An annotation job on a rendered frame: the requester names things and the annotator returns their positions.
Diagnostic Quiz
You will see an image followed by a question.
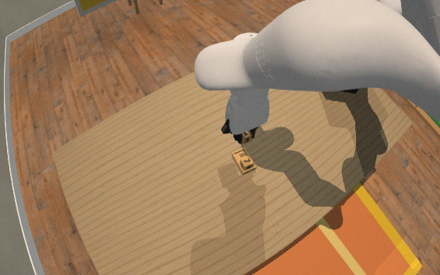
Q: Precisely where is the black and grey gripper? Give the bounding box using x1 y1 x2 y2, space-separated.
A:
221 95 270 144

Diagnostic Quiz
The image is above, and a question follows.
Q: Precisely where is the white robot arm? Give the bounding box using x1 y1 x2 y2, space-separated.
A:
194 0 440 123

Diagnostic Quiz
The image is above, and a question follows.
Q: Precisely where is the tan cardboard cube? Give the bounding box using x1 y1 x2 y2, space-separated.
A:
239 155 253 171
241 131 252 144

